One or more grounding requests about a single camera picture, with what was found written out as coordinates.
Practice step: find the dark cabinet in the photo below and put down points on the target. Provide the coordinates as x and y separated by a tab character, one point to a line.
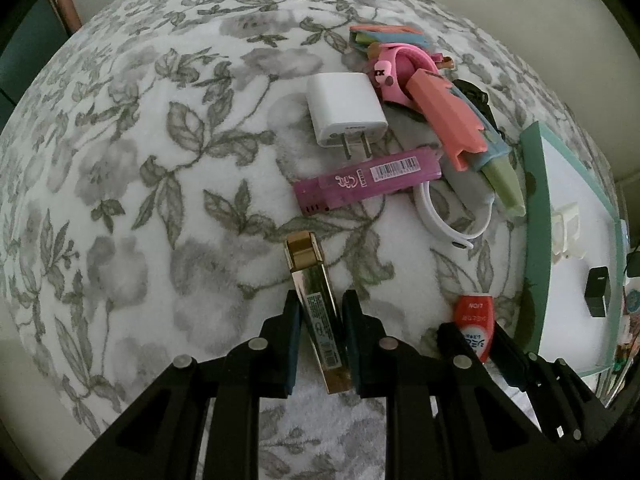
30	50

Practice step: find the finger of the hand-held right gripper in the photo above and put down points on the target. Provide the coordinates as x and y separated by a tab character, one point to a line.
512	367
447	340

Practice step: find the red eye drop bottle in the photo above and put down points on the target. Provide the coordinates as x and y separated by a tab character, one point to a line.
472	320

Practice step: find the black toy car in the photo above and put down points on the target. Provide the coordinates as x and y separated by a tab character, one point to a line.
472	92

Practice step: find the white charger cube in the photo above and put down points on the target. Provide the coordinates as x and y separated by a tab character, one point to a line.
340	105

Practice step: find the teal shallow box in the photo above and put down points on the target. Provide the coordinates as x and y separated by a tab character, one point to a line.
565	300

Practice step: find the salmon pink clip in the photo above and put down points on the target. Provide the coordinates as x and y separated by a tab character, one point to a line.
440	115

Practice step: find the floral blanket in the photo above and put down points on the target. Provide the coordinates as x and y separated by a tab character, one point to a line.
150	210

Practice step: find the black power adapter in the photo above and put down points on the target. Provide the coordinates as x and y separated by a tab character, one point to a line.
597	292

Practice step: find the green highlighter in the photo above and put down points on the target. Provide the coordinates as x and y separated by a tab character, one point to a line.
505	185

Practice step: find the grey pouch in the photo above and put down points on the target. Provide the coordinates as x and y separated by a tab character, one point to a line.
465	185

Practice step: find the purple lighter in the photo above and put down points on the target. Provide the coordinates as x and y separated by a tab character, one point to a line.
360	182

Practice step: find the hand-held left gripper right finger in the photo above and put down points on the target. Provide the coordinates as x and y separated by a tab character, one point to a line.
354	350

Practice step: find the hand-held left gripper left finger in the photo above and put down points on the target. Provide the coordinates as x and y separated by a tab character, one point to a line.
290	355

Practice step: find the white wristband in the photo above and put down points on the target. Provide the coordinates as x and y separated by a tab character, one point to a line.
435	220

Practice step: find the pink cartoon wristband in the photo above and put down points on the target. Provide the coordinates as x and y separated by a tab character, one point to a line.
395	67

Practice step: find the pink copper pole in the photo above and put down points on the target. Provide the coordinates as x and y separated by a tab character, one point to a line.
67	7

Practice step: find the white plug adapter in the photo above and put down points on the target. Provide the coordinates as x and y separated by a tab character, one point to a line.
569	232

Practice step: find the gold lipstick tube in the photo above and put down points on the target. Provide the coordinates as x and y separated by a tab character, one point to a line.
315	305

